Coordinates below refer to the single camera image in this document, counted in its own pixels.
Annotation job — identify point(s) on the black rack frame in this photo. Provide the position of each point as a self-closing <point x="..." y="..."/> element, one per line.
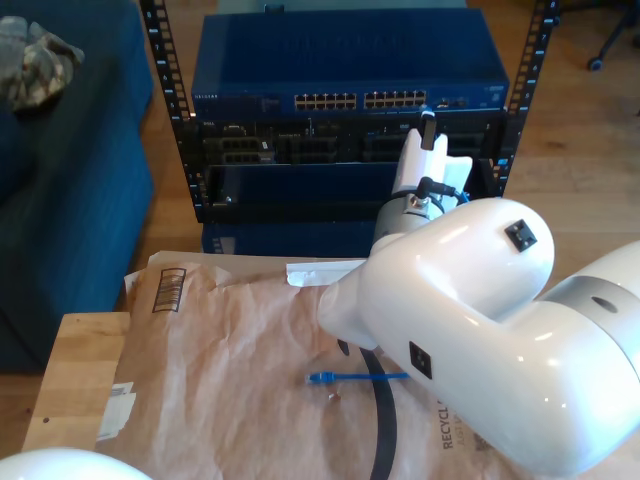
<point x="175" y="107"/>

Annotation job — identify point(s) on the camouflage cloth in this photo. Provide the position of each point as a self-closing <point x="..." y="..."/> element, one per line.
<point x="35" y="65"/>

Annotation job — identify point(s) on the office chair base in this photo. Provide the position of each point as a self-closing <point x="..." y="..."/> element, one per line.
<point x="595" y="63"/>

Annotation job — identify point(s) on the blue sofa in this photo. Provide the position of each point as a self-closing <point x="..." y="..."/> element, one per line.
<point x="75" y="225"/>

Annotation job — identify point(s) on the blue network switch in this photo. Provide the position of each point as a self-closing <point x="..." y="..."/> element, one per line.
<point x="350" y="55"/>

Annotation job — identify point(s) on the brown paper mailer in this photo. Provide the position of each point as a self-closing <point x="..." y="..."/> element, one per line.
<point x="225" y="350"/>

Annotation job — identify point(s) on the black rack server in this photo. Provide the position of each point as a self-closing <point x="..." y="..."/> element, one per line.
<point x="325" y="145"/>

